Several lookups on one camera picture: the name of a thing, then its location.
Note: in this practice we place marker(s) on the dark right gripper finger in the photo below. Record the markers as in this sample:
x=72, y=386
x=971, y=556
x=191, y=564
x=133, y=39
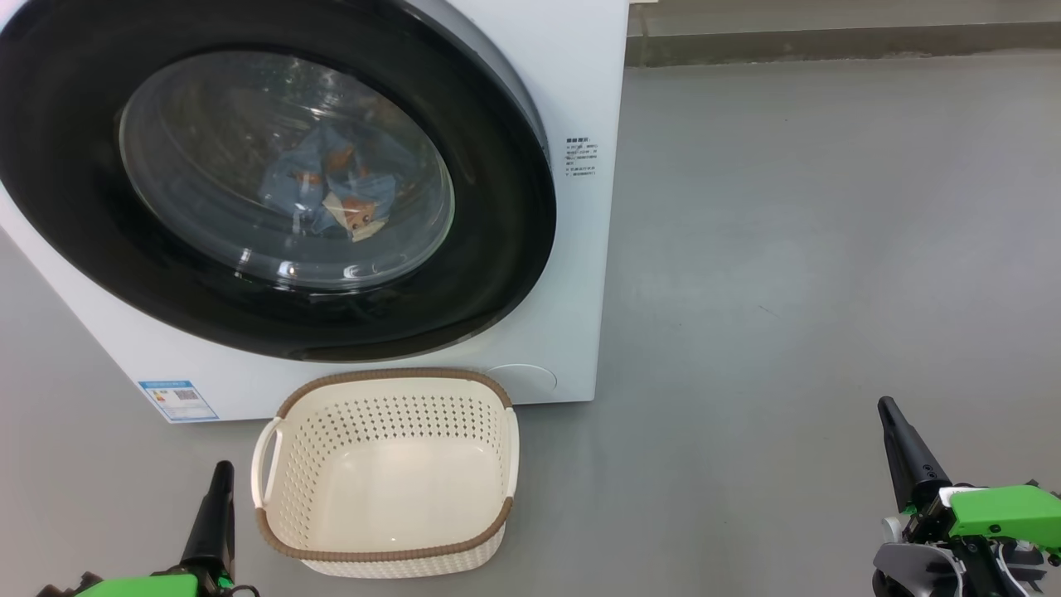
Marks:
x=910, y=464

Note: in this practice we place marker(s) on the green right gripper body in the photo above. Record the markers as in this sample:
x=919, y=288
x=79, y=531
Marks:
x=995, y=514

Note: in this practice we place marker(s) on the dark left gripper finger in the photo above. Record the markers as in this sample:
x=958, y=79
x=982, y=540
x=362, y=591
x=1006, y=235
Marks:
x=211, y=531

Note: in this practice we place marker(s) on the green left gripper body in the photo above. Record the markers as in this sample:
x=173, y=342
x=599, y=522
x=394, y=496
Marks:
x=141, y=587

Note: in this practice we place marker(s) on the black round glass washer door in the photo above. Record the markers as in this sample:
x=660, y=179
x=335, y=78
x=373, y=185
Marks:
x=497, y=249

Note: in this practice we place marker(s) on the white front-load washing machine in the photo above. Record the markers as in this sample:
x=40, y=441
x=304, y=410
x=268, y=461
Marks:
x=588, y=265

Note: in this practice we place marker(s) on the blue energy label sticker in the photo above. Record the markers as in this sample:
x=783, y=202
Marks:
x=178, y=400

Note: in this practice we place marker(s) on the cream perforated laundry basket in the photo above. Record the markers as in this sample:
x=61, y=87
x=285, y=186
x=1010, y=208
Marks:
x=398, y=497

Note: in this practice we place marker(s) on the round white filter cover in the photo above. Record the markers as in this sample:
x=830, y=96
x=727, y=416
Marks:
x=526, y=381

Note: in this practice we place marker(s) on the black text instruction label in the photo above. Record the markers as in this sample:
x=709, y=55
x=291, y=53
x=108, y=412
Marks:
x=581, y=157

